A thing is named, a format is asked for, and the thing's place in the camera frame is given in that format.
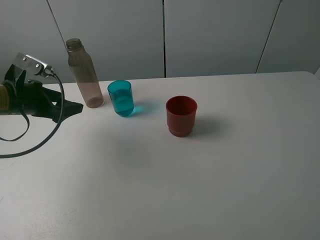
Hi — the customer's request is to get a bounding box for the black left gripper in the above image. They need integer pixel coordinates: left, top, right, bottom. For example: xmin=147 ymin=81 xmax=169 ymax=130
xmin=0 ymin=64 xmax=84 ymax=123

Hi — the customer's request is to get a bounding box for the clear smoky plastic bottle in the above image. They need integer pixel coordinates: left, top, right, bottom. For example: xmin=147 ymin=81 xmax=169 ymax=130
xmin=65 ymin=38 xmax=105 ymax=109

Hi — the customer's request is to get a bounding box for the teal translucent plastic cup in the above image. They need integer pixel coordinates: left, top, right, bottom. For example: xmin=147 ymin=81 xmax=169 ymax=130
xmin=107 ymin=80 xmax=135 ymax=117

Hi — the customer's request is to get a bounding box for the red plastic cup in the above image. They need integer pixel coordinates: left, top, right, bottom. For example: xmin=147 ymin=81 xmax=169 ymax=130
xmin=165 ymin=95 xmax=198 ymax=138

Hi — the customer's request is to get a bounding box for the thin black loop cable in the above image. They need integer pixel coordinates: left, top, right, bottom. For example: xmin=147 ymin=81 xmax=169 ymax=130
xmin=0 ymin=109 xmax=31 ymax=142

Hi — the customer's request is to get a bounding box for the black camera cable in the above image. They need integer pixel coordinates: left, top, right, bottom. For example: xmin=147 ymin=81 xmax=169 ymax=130
xmin=0 ymin=73 xmax=64 ymax=159

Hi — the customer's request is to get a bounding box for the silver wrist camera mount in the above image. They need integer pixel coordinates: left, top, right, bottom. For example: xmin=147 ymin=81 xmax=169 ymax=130
xmin=12 ymin=52 xmax=55 ymax=78

